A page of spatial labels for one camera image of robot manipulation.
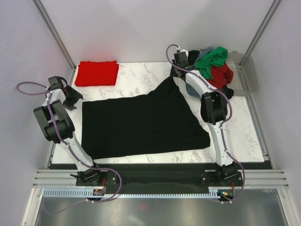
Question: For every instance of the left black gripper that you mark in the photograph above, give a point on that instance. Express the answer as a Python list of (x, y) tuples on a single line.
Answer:
[(76, 96)]

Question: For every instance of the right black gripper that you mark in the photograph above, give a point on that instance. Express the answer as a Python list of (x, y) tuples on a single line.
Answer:
[(172, 73)]

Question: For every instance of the black t shirt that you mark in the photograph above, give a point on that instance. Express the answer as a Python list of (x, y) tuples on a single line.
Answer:
[(228, 92), (158, 122)]

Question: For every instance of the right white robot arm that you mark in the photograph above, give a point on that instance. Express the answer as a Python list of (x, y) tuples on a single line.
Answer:
[(214, 111)]

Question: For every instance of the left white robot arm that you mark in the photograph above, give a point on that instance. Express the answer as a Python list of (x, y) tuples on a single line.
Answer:
[(57, 126)]

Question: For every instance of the grey blue t shirt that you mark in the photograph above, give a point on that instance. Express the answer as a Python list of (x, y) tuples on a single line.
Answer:
[(193, 57)]

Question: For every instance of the folded red t shirt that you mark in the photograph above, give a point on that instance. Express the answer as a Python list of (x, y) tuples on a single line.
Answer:
[(97, 73)]

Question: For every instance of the green t shirt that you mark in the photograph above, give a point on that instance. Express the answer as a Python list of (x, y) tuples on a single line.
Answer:
[(217, 57)]

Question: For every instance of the dark red t shirt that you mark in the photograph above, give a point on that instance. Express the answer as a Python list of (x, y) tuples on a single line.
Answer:
[(221, 76)]

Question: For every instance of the clear plastic bin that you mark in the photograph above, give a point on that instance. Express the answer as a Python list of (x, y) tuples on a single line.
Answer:
[(244, 80)]

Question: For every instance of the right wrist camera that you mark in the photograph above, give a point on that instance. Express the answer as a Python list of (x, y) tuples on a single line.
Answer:
[(183, 50)]

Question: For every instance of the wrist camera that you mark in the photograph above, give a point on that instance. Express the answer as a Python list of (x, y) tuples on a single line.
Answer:
[(183, 50), (56, 82)]

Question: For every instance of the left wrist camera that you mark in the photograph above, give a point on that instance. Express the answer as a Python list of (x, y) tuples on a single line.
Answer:
[(56, 82)]

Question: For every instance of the aluminium front rail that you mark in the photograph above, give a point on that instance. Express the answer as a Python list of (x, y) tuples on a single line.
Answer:
[(60, 178)]

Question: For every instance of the left aluminium frame post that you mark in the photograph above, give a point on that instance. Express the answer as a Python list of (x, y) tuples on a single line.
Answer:
[(53, 31)]

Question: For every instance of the aluminium frame post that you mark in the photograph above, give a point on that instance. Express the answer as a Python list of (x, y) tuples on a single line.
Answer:
[(267, 18), (53, 31)]

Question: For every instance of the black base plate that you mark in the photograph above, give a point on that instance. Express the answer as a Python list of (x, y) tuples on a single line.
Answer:
[(112, 180)]

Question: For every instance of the right aluminium frame post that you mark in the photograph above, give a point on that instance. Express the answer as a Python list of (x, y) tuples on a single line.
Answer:
[(267, 18)]

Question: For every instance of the white slotted cable duct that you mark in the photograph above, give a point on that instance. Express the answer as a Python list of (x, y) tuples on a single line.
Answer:
[(91, 193)]

